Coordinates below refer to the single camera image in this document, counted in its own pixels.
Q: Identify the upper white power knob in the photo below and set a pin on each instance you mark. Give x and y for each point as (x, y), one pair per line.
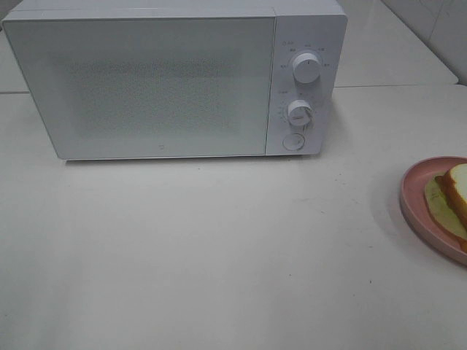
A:
(306, 67)

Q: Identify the lower white timer knob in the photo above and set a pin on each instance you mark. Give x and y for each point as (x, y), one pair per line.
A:
(299, 113)

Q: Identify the pink round plate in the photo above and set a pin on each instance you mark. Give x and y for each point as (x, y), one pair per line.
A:
(415, 209)

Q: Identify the green lettuce leaf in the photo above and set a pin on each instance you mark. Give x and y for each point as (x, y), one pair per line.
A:
(440, 211)

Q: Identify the white microwave door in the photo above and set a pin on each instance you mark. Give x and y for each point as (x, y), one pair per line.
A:
(148, 88)

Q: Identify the toasted bread sandwich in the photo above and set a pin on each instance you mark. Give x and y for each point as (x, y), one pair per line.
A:
(453, 189)

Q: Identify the white microwave oven body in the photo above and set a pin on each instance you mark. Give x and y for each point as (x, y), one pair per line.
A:
(299, 26)

